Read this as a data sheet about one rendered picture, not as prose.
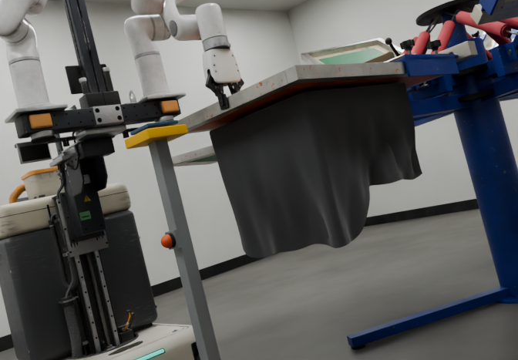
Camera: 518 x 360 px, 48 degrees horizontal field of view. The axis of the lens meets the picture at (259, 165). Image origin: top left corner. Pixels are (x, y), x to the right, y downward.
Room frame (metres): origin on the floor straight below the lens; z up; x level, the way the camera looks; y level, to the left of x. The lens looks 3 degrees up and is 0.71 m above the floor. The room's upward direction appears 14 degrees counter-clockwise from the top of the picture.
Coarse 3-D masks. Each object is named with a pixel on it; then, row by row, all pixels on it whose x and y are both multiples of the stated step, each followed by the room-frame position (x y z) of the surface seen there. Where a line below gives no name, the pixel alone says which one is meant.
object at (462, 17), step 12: (444, 12) 2.54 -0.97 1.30; (468, 12) 2.40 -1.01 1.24; (444, 24) 2.44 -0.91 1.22; (468, 24) 2.37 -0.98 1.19; (492, 24) 2.24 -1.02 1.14; (504, 24) 2.19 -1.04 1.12; (516, 24) 2.28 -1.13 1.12; (420, 36) 2.51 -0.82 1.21; (444, 36) 2.37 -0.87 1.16; (468, 36) 2.77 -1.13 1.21; (492, 36) 2.72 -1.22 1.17; (504, 36) 2.21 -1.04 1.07; (420, 48) 2.46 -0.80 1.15; (444, 48) 2.34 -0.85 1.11
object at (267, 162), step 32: (224, 128) 1.79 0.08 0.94; (256, 128) 1.68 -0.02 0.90; (288, 128) 1.59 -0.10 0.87; (224, 160) 1.82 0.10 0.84; (256, 160) 1.71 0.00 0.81; (288, 160) 1.62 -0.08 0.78; (320, 160) 1.54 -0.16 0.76; (256, 192) 1.74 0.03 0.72; (288, 192) 1.64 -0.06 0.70; (320, 192) 1.56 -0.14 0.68; (256, 224) 1.78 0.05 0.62; (288, 224) 1.68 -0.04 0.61; (320, 224) 1.61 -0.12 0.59; (256, 256) 1.81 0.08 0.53
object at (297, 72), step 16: (320, 64) 1.48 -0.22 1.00; (336, 64) 1.52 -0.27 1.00; (352, 64) 1.57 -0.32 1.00; (368, 64) 1.62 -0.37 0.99; (384, 64) 1.67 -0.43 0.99; (400, 64) 1.73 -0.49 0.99; (272, 80) 1.48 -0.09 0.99; (288, 80) 1.44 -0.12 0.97; (304, 80) 1.45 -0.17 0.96; (320, 80) 1.50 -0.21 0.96; (336, 80) 1.56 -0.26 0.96; (240, 96) 1.58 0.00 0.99; (256, 96) 1.53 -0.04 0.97; (208, 112) 1.69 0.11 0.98; (224, 112) 1.64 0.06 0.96; (192, 128) 1.79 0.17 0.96
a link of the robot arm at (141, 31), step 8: (136, 16) 2.04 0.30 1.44; (144, 16) 2.05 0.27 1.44; (152, 16) 2.07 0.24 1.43; (160, 16) 2.08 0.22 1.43; (128, 24) 2.03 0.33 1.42; (136, 24) 2.02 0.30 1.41; (144, 24) 2.03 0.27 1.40; (152, 24) 2.05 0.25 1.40; (160, 24) 2.07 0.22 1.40; (128, 32) 2.04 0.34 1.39; (136, 32) 2.02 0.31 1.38; (144, 32) 2.03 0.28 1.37; (152, 32) 2.06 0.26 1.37; (160, 32) 2.08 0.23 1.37; (136, 40) 2.03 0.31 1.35; (144, 40) 2.03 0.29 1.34; (152, 40) 2.09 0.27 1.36; (160, 40) 2.12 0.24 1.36; (136, 48) 2.04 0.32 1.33; (144, 48) 2.03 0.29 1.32; (152, 48) 2.04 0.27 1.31; (136, 56) 2.04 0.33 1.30
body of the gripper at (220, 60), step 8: (216, 48) 1.61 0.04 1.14; (224, 48) 1.63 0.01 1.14; (208, 56) 1.61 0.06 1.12; (216, 56) 1.61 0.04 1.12; (224, 56) 1.63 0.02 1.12; (232, 56) 1.65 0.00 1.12; (208, 64) 1.61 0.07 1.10; (216, 64) 1.60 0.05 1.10; (224, 64) 1.62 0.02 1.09; (232, 64) 1.64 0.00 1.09; (208, 72) 1.62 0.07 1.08; (216, 72) 1.60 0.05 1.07; (224, 72) 1.62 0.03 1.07; (232, 72) 1.64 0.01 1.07; (216, 80) 1.60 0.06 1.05; (224, 80) 1.62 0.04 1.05; (232, 80) 1.64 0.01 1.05
